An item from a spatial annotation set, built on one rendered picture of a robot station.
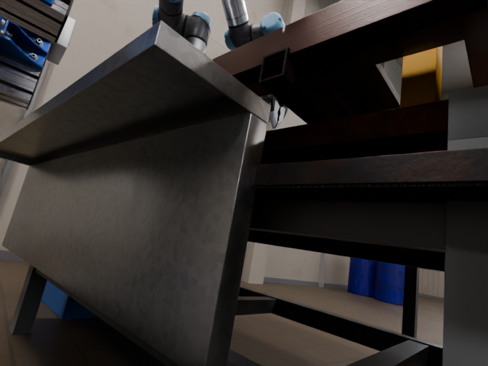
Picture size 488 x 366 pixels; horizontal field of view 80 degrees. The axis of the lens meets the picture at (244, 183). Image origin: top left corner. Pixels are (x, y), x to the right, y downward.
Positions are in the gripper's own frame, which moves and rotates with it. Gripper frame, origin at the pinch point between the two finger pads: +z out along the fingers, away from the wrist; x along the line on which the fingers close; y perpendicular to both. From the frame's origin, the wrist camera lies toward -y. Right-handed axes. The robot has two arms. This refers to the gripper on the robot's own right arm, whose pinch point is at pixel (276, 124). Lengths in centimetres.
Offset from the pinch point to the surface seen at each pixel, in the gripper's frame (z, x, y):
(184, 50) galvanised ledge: 23, 58, -32
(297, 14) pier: -376, -275, 215
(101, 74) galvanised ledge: 24, 61, -18
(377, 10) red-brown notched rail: 11, 41, -47
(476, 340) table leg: 48, 36, -56
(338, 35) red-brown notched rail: 12, 41, -42
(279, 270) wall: 65, -359, 231
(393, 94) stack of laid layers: 7.5, 15.6, -41.7
